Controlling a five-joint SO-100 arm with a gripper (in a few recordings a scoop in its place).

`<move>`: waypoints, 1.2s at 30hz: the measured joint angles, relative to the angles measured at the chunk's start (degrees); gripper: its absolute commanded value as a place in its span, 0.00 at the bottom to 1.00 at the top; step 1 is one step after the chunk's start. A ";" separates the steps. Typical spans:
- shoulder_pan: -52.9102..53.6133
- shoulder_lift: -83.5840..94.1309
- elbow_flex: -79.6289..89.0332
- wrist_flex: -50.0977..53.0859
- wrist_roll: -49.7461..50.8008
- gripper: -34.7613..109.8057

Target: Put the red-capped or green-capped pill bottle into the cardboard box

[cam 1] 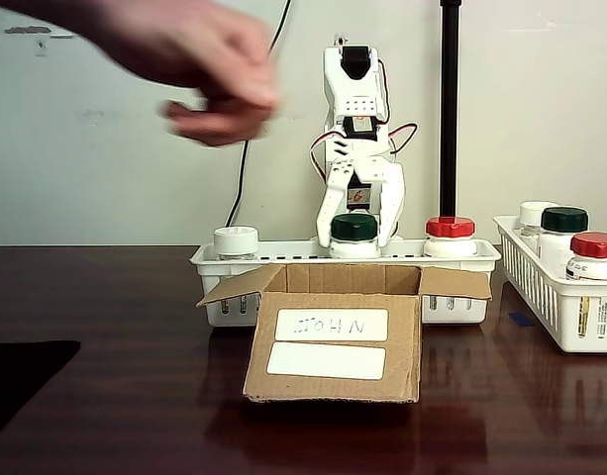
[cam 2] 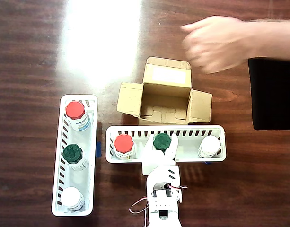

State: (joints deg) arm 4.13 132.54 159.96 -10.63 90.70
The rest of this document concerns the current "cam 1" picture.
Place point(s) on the white slotted basket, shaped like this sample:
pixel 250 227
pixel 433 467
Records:
pixel 206 262
pixel 540 292

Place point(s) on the person's bare hand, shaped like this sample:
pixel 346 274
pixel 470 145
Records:
pixel 219 54

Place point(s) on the brown cardboard box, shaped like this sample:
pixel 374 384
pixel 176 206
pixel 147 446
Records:
pixel 333 346

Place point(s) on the red-capped bottle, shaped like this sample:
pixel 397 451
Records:
pixel 596 246
pixel 450 228

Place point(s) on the blue tape strip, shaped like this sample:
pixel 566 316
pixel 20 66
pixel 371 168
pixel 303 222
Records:
pixel 522 319

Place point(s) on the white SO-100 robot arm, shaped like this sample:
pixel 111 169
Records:
pixel 355 89

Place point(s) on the person's bare forearm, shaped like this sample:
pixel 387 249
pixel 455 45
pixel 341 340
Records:
pixel 75 12

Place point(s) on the green-capped bottle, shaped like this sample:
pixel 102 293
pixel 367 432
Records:
pixel 352 230
pixel 564 220

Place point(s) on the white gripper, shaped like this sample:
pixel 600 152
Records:
pixel 368 170

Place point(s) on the white-capped bottle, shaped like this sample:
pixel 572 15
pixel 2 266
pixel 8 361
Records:
pixel 236 240
pixel 531 213

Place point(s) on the black vertical pole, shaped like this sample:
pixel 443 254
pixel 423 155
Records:
pixel 450 109

